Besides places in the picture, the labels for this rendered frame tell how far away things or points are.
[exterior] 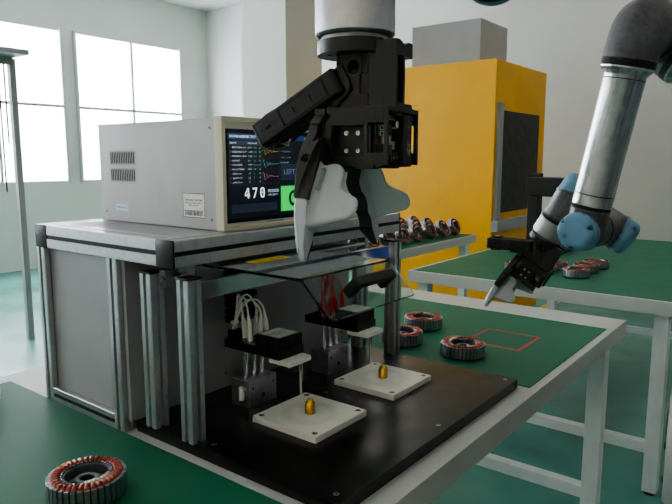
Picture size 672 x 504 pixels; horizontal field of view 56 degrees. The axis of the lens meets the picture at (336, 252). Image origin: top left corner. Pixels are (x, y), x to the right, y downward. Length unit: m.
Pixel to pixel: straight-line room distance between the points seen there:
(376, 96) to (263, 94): 4.78
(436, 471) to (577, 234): 0.53
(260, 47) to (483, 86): 1.84
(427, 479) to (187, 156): 0.70
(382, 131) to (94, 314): 0.83
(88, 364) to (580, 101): 5.66
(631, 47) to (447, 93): 3.68
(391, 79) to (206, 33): 9.01
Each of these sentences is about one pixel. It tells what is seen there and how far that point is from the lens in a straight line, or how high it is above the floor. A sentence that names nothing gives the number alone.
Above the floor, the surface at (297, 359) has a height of 0.88.
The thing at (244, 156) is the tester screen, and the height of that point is 1.25.
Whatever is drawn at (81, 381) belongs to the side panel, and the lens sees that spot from 1.37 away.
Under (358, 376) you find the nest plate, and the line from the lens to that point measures 1.38.
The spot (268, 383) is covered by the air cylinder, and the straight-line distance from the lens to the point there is 1.27.
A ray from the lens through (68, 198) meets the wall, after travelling 8.16.
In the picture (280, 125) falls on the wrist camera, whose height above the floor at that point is 1.28.
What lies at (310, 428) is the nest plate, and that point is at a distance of 1.14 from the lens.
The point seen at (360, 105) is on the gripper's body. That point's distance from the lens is 0.60.
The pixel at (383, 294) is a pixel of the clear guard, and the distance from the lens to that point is 1.06.
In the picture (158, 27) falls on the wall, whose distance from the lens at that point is 9.07.
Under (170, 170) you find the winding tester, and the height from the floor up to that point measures 1.22.
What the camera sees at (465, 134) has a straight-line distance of 4.82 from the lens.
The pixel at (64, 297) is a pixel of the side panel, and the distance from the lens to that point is 1.37.
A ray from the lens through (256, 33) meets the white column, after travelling 5.47.
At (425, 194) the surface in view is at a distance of 4.98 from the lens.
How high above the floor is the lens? 1.24
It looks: 8 degrees down
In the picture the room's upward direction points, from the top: straight up
